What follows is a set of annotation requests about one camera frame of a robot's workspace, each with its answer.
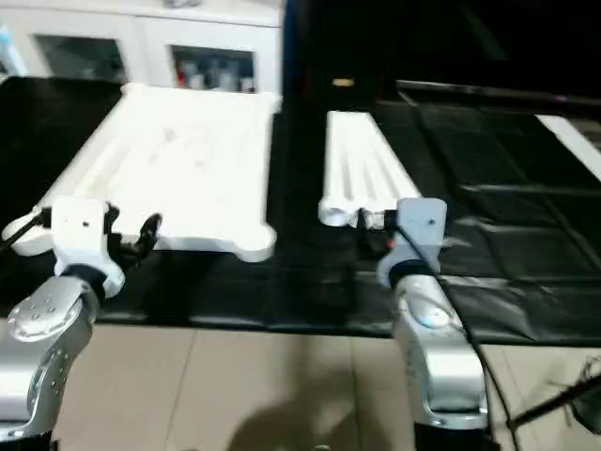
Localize white plastic table top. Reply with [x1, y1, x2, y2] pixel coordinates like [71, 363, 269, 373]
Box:
[5, 83, 283, 262]

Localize small white jar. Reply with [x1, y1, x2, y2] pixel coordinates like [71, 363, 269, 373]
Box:
[211, 64, 236, 90]

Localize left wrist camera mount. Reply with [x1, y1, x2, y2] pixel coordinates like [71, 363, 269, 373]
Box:
[49, 197, 125, 300]

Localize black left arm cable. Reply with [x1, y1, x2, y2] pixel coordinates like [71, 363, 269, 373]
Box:
[0, 211, 53, 255]

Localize white plastic table leg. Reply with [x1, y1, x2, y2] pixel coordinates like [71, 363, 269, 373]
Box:
[349, 111, 395, 212]
[336, 111, 377, 229]
[317, 111, 356, 229]
[362, 111, 424, 210]

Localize white glass-door cabinet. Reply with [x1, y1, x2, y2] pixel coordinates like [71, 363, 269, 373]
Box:
[0, 0, 285, 95]

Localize black work mat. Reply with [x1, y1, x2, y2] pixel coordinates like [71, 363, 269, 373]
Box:
[0, 75, 601, 344]

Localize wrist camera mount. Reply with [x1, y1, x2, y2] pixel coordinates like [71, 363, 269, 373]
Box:
[49, 197, 125, 300]
[376, 197, 449, 288]

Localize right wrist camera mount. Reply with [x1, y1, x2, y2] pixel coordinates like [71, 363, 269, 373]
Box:
[376, 197, 449, 288]

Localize small red bottle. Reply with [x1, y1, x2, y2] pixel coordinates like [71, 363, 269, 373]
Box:
[178, 58, 198, 87]

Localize large black cabinet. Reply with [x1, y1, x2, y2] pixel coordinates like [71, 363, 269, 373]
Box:
[282, 0, 601, 118]

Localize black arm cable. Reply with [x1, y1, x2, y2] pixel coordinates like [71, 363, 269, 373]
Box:
[0, 211, 53, 255]
[390, 221, 513, 433]

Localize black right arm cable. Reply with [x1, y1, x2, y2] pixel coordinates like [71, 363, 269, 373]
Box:
[390, 221, 513, 433]

